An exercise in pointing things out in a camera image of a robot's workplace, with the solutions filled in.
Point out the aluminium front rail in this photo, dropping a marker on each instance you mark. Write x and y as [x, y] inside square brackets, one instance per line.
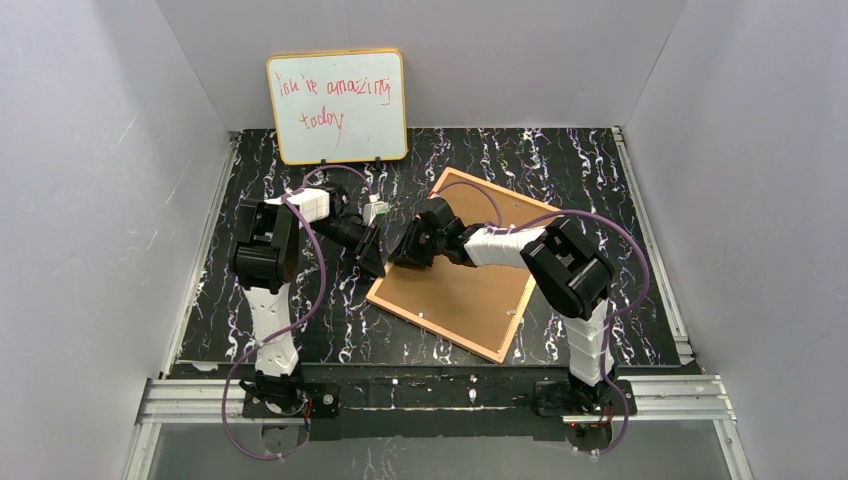
[681, 397]

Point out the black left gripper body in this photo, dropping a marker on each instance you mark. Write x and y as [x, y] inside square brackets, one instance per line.
[365, 240]

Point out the light wooden picture frame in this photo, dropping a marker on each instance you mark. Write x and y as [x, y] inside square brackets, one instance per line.
[378, 298]

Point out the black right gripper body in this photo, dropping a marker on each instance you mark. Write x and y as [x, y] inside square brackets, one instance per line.
[411, 244]

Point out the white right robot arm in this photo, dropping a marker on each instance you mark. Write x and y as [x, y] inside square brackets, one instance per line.
[572, 274]

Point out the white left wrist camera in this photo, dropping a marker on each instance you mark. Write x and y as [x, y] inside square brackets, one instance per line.
[374, 208]

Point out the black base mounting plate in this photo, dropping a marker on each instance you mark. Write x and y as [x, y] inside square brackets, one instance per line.
[542, 409]

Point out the orange rimmed whiteboard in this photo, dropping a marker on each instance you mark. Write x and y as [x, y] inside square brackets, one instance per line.
[339, 107]

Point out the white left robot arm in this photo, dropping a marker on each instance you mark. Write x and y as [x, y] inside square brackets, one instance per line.
[266, 255]

